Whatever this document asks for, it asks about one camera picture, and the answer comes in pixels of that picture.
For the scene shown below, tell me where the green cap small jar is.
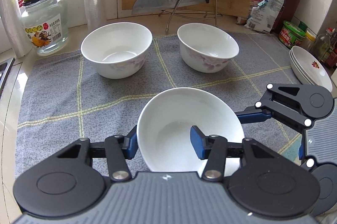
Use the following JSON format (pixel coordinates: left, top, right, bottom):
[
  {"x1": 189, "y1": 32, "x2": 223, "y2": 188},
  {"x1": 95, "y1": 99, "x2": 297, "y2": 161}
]
[{"x1": 298, "y1": 21, "x2": 308, "y2": 32}]

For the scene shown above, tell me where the short plastic wrap roll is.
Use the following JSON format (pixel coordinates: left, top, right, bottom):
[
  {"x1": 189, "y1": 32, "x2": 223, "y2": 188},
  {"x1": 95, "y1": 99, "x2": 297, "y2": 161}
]
[{"x1": 1, "y1": 0, "x2": 32, "y2": 58}]

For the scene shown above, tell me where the stainless steel sink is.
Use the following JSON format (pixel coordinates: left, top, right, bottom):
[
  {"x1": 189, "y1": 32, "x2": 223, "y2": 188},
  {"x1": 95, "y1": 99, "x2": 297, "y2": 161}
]
[{"x1": 0, "y1": 57, "x2": 15, "y2": 96}]

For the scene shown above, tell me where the glass jar with green lid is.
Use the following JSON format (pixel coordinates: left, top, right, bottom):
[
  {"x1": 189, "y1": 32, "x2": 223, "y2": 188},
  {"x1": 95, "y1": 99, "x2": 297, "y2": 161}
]
[{"x1": 21, "y1": 0, "x2": 68, "y2": 57}]

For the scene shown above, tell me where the metal wire board stand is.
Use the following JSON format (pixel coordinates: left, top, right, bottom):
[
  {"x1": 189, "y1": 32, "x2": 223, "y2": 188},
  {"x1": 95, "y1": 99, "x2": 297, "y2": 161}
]
[{"x1": 159, "y1": 0, "x2": 223, "y2": 35}]

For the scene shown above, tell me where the white clipped food bag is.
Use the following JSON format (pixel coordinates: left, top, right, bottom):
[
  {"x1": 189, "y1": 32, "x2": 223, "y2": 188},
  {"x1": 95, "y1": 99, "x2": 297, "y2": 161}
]
[{"x1": 245, "y1": 0, "x2": 279, "y2": 33}]

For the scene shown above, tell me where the green lid sauce jar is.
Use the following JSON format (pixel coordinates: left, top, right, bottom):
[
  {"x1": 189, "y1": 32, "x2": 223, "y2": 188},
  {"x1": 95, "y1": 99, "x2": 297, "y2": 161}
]
[{"x1": 278, "y1": 21, "x2": 306, "y2": 49}]

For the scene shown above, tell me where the clear bottle red cap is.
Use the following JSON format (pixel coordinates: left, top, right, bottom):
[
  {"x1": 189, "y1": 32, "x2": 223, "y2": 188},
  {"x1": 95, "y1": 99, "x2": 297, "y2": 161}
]
[{"x1": 310, "y1": 27, "x2": 333, "y2": 61}]

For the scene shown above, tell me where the white plate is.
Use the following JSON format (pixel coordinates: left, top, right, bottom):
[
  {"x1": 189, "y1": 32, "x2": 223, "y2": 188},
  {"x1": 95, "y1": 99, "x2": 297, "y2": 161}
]
[{"x1": 290, "y1": 46, "x2": 333, "y2": 92}]

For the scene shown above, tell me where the white floral bowl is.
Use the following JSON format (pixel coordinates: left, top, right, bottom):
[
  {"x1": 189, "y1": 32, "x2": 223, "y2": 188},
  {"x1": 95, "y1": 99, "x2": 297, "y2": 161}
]
[
  {"x1": 136, "y1": 88, "x2": 245, "y2": 174},
  {"x1": 177, "y1": 23, "x2": 239, "y2": 73},
  {"x1": 80, "y1": 22, "x2": 153, "y2": 80}
]

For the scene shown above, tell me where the grey checked table mat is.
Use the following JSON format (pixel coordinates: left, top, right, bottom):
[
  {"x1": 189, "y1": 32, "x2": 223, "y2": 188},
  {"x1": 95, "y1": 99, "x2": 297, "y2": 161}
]
[{"x1": 15, "y1": 33, "x2": 298, "y2": 175}]

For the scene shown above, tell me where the red label sauce bottle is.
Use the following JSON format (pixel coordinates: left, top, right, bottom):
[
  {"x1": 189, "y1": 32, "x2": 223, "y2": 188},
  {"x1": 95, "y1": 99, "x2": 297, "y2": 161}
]
[{"x1": 323, "y1": 29, "x2": 336, "y2": 69}]

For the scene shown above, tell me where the yellow lid spice jar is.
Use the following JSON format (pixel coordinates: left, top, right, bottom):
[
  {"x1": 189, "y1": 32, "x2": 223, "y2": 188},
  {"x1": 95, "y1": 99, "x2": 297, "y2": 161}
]
[{"x1": 300, "y1": 29, "x2": 316, "y2": 51}]

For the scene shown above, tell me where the dark red knife block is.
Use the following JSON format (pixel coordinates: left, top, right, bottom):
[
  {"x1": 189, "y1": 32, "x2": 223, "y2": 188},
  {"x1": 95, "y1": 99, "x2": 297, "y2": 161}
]
[{"x1": 272, "y1": 0, "x2": 300, "y2": 33}]

